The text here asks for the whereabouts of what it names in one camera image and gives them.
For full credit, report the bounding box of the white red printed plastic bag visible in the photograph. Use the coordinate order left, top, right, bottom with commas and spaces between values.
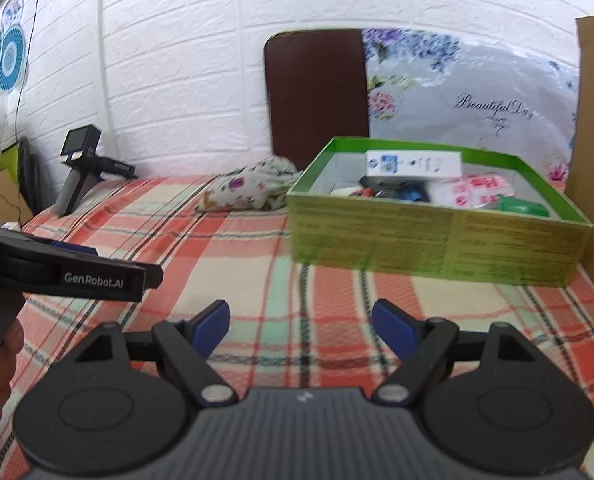
426, 174, 515, 209

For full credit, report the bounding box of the white printed carton box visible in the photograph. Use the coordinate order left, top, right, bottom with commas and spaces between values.
365, 150, 463, 180

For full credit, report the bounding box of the spare black handheld gripper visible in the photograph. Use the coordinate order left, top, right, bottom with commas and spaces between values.
53, 125, 136, 217

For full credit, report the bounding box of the green cardboard box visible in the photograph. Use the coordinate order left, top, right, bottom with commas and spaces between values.
287, 136, 593, 287

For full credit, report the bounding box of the red snack packet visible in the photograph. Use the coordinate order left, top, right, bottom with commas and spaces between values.
329, 183, 393, 198

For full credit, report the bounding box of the green plastic object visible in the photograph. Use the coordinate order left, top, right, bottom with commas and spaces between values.
498, 195, 550, 218

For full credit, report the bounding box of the floral fabric pouch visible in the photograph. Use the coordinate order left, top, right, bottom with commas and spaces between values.
196, 156, 300, 212

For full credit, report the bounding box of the floral plastic bedding bag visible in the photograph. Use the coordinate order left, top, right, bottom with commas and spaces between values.
361, 28, 579, 188

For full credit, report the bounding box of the dark brown headboard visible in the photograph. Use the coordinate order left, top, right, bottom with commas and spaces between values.
263, 28, 369, 170

